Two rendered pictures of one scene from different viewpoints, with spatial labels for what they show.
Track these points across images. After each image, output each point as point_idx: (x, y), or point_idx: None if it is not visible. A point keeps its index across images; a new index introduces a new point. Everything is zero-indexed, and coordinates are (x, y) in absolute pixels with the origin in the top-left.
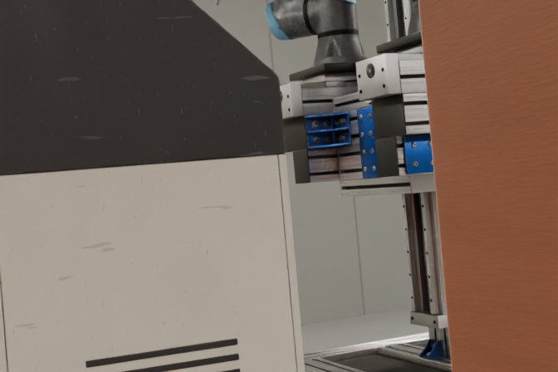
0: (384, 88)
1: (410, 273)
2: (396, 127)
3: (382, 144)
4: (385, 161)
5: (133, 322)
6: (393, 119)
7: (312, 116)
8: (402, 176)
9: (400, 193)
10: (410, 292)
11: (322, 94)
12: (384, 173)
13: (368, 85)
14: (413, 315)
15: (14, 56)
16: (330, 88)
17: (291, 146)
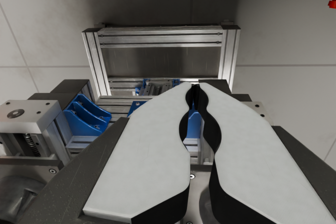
0: (9, 102)
1: (164, 91)
2: (42, 95)
3: (69, 90)
4: (73, 84)
5: None
6: (42, 99)
7: (191, 115)
8: (106, 101)
9: (113, 95)
10: (167, 86)
11: (202, 147)
12: (79, 80)
13: (31, 106)
14: (167, 81)
15: None
16: (202, 159)
17: (233, 96)
